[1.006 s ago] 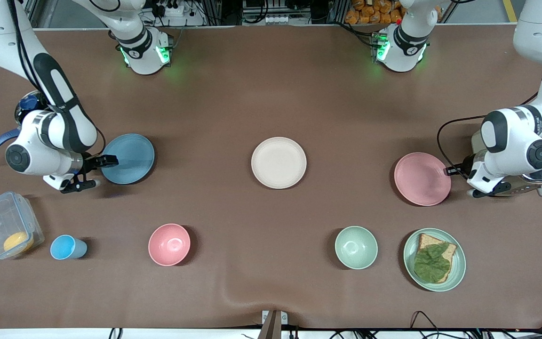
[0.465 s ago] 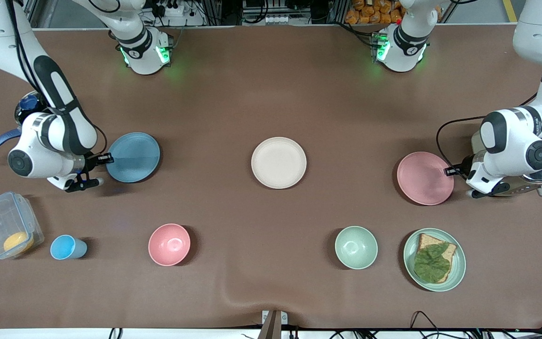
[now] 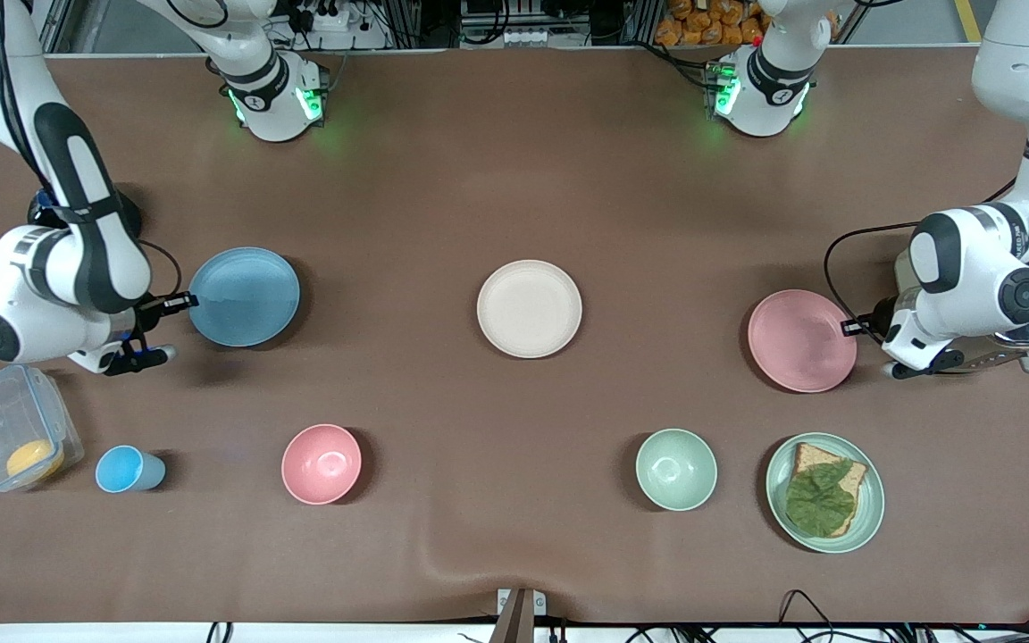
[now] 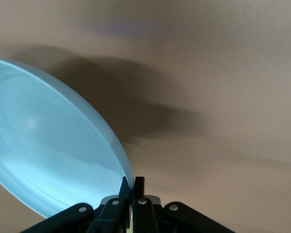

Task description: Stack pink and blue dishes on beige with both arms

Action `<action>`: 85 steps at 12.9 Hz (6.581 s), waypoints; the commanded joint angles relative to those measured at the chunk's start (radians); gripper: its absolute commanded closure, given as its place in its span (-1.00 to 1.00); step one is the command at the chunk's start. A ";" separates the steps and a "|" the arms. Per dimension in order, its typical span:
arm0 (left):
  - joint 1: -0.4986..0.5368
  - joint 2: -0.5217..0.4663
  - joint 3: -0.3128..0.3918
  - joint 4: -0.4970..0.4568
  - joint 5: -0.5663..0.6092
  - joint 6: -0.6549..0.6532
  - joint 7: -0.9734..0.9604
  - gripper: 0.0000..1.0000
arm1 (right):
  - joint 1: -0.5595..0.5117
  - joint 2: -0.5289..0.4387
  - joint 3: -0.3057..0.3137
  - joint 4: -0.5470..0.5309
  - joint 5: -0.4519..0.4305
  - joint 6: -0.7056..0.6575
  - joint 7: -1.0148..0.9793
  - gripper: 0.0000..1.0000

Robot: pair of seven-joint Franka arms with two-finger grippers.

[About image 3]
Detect pink plate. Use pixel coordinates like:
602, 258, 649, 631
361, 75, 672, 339
748, 288, 858, 394

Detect blue plate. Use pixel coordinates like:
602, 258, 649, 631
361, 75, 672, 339
188, 247, 301, 347

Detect blue cup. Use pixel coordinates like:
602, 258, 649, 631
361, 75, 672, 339
95, 445, 167, 494

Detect bread slice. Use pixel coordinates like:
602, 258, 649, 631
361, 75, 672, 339
790, 442, 868, 537

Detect orange round food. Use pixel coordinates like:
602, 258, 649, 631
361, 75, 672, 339
5, 439, 65, 481

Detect green lettuce leaf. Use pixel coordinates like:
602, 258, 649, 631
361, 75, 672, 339
785, 459, 857, 539

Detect green plate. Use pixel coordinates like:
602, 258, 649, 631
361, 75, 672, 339
765, 432, 885, 555

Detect pink bowl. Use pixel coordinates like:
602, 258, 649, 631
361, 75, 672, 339
281, 423, 363, 505

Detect green bowl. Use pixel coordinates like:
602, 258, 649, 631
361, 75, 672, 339
636, 429, 718, 512

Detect white power strip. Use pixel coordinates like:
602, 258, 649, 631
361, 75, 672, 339
294, 0, 353, 33

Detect beige plate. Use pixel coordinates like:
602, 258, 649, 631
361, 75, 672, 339
477, 260, 583, 360

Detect orange snack bags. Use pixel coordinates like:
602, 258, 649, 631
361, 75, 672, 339
655, 0, 837, 47

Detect brown table cover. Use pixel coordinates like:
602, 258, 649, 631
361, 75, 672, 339
0, 49, 1029, 626

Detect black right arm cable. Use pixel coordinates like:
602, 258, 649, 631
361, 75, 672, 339
138, 238, 184, 301

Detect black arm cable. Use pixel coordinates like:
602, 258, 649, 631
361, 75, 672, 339
824, 179, 1016, 333
138, 238, 184, 301

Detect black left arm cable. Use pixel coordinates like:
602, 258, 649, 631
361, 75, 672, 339
824, 179, 1016, 333

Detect black floor cable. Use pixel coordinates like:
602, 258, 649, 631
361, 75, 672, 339
777, 589, 839, 643

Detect metal camera mount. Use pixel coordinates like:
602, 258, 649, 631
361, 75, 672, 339
497, 588, 548, 643

